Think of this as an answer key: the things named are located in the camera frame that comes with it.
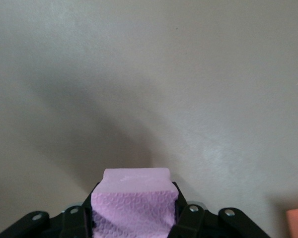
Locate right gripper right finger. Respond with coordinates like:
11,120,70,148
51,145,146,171
168,181,269,238

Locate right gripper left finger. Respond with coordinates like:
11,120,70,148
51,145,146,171
0,182,101,238

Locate pink foam cube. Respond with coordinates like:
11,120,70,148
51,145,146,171
90,168,179,238

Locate paper table cover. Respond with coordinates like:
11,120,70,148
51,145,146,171
0,0,298,238

